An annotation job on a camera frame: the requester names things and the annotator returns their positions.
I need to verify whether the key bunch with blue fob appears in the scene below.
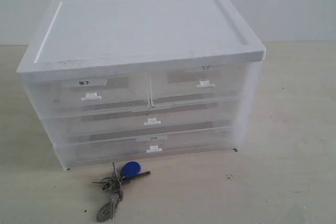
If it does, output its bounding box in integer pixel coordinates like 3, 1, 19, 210
93, 161, 151, 222

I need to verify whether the translucent white drawer cabinet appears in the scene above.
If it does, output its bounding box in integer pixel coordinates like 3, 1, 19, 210
15, 0, 267, 172

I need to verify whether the bottom wide translucent drawer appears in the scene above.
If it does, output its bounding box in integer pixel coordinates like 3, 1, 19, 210
54, 127, 238, 169

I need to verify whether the wide translucent drawer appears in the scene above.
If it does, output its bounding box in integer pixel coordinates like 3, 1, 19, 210
43, 100, 239, 136
54, 127, 238, 169

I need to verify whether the middle wide translucent drawer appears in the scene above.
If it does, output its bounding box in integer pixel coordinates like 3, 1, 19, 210
43, 100, 239, 136

